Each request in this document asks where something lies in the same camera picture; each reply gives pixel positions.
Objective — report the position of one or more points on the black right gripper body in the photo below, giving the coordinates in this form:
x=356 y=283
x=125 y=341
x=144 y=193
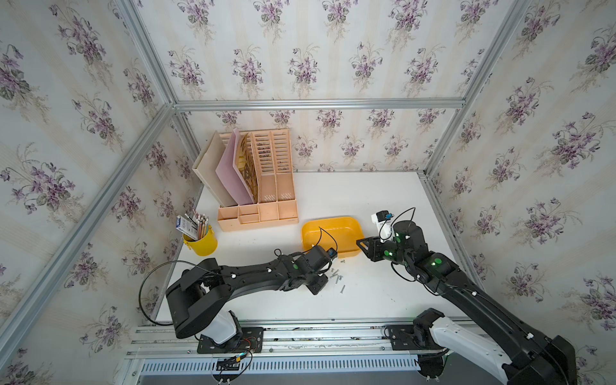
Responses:
x=387 y=250

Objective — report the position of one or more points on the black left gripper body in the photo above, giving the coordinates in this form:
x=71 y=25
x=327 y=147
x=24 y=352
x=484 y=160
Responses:
x=315 y=283

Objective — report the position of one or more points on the yellow plastic storage box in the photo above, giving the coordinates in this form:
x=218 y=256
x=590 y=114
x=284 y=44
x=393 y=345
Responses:
x=340 y=233

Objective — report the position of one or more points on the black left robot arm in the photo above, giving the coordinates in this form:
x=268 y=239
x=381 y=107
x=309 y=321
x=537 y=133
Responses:
x=196 y=298

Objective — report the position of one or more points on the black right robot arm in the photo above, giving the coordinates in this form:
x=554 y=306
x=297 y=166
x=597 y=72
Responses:
x=512 y=351

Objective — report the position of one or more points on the yellow pen cup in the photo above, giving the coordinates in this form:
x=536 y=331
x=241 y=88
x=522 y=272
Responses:
x=205 y=246

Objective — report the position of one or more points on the peach plastic desk organizer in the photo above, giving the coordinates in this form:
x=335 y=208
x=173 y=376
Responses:
x=277 y=204

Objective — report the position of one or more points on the patterned brown folder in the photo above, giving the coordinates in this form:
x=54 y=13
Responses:
x=246 y=166

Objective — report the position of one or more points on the pens in cup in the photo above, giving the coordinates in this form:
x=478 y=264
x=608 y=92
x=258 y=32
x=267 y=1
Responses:
x=194 y=227

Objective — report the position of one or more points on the pink folder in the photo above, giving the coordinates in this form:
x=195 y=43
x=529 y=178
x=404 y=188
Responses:
x=228 y=174

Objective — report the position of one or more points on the beige folder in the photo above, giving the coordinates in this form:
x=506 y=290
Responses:
x=205 y=169

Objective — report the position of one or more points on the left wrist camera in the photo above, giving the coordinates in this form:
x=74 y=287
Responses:
x=332 y=254

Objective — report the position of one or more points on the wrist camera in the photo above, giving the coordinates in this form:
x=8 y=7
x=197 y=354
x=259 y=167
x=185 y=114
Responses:
x=332 y=254
x=383 y=219

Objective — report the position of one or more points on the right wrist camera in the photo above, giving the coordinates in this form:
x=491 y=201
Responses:
x=383 y=219

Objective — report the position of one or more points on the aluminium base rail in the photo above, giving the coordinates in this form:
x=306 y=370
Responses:
x=308 y=347

